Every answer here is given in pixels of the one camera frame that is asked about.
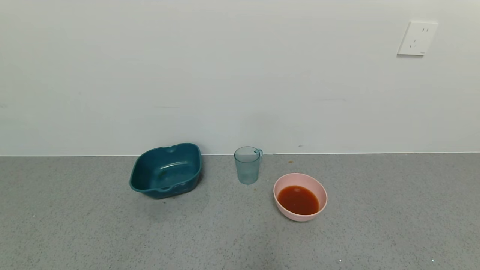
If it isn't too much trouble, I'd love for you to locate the pink bowl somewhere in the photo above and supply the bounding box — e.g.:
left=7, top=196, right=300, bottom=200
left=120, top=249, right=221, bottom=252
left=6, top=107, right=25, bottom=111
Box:
left=273, top=173, right=328, bottom=222

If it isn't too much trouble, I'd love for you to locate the translucent blue ribbed cup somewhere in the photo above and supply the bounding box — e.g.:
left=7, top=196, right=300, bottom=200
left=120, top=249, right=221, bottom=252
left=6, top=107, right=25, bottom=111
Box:
left=234, top=146, right=263, bottom=185

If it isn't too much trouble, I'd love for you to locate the orange red liquid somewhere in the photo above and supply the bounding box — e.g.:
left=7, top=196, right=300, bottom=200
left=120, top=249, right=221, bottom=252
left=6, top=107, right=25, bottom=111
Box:
left=277, top=185, right=320, bottom=216

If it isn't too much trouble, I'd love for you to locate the white wall socket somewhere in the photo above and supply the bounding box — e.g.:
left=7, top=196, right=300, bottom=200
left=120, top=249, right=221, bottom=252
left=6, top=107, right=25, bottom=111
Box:
left=397, top=21, right=439, bottom=57

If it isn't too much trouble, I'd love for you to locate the dark teal plastic basin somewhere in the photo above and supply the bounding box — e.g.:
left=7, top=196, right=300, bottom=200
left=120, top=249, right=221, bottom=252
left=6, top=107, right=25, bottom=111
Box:
left=129, top=142, right=203, bottom=200

